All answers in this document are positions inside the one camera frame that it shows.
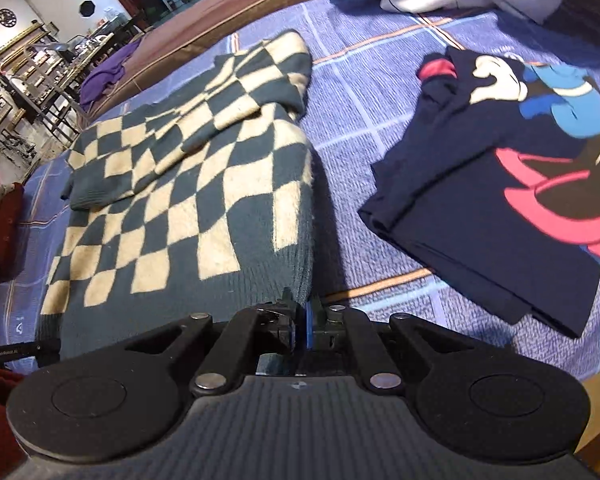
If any green cream checkered sweater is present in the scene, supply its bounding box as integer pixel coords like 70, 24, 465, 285
35, 29, 313, 359

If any navy cartoon print t-shirt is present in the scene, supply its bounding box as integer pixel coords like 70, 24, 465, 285
358, 48, 600, 338

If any blue plaid bed sheet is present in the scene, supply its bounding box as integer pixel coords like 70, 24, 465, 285
0, 0, 600, 380

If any purple cloth on bed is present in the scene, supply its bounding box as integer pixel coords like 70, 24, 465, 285
80, 38, 142, 112

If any dark cluttered work table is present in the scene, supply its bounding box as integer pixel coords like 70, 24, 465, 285
69, 20, 146, 74

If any brown bed with maroon cover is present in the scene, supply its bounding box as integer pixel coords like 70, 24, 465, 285
84, 0, 309, 120

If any metal display rack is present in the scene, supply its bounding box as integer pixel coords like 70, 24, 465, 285
0, 20, 79, 162

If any round black wall clock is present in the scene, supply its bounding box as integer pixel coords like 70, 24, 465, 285
0, 8, 18, 28

